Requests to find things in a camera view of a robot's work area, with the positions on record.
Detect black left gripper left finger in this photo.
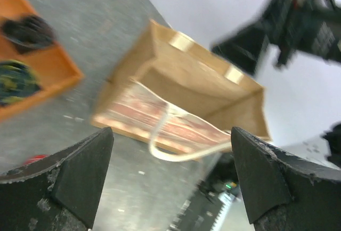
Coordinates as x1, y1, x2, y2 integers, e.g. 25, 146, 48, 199
1, 127, 114, 230

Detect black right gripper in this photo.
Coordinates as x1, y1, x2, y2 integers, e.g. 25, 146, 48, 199
212, 0, 340, 76

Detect black rolled belt right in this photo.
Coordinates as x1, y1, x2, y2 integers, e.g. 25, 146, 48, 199
1, 14, 55, 54

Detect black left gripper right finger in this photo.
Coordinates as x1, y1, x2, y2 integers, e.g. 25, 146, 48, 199
231, 127, 340, 230

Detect blue yellow rolled tie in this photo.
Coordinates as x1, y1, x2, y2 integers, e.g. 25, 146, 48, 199
1, 60, 41, 107

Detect tan canvas tote bag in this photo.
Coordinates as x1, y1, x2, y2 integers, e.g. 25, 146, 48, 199
91, 20, 270, 162

